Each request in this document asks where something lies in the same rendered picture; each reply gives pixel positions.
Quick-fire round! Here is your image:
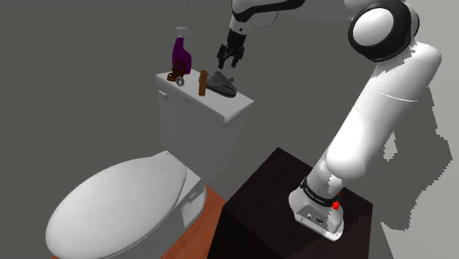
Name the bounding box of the white toilet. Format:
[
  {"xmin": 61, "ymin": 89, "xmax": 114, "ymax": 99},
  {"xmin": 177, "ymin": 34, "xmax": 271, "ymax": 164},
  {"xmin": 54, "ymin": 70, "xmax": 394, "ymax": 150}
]
[{"xmin": 45, "ymin": 68, "xmax": 255, "ymax": 259}]

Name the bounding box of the purple spray bottle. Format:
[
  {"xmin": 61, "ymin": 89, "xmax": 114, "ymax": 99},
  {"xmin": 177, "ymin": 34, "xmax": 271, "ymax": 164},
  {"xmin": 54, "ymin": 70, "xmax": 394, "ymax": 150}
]
[{"xmin": 171, "ymin": 26, "xmax": 193, "ymax": 76}]

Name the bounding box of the brown cylinder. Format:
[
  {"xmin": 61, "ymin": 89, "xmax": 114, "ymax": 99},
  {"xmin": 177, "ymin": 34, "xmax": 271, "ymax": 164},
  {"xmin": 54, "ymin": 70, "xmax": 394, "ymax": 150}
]
[{"xmin": 198, "ymin": 70, "xmax": 209, "ymax": 97}]

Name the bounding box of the dark robot stand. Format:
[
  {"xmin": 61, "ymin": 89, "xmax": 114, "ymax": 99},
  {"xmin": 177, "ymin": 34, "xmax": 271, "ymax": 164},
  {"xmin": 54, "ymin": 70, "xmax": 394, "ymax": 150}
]
[{"xmin": 207, "ymin": 146, "xmax": 374, "ymax": 259}]

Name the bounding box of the grey sandal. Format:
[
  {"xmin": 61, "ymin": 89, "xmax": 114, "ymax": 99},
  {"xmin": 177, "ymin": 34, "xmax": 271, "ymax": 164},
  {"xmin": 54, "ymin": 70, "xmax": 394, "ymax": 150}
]
[{"xmin": 205, "ymin": 71, "xmax": 238, "ymax": 99}]

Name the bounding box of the brown tape dispenser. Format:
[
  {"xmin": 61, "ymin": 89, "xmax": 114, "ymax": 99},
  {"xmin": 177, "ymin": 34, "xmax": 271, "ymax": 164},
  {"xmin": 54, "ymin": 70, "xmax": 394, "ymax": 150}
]
[{"xmin": 166, "ymin": 60, "xmax": 188, "ymax": 88}]

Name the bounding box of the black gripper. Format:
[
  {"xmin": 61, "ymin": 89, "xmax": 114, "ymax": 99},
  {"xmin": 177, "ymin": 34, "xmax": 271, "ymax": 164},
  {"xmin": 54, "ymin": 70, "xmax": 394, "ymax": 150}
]
[{"xmin": 217, "ymin": 28, "xmax": 248, "ymax": 71}]

